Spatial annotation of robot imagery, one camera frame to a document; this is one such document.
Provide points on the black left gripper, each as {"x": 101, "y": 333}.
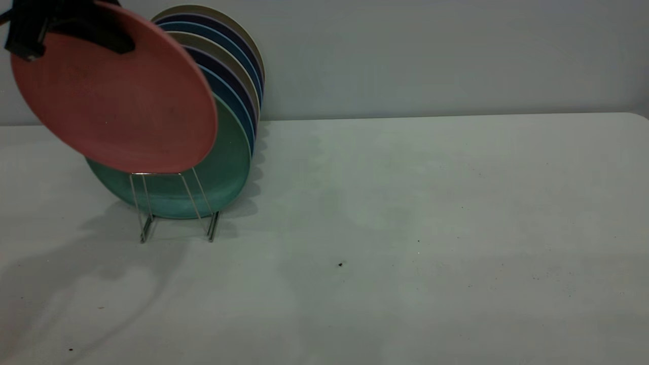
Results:
{"x": 30, "y": 25}

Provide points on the pink round plate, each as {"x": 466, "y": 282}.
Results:
{"x": 121, "y": 106}

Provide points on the blue round plate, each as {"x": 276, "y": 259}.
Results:
{"x": 223, "y": 85}
{"x": 223, "y": 37}

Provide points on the dark purple round plate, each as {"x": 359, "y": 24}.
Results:
{"x": 223, "y": 68}
{"x": 223, "y": 25}

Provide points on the beige round plate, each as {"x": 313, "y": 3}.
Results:
{"x": 223, "y": 14}
{"x": 223, "y": 50}

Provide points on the green round plate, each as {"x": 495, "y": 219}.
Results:
{"x": 223, "y": 162}

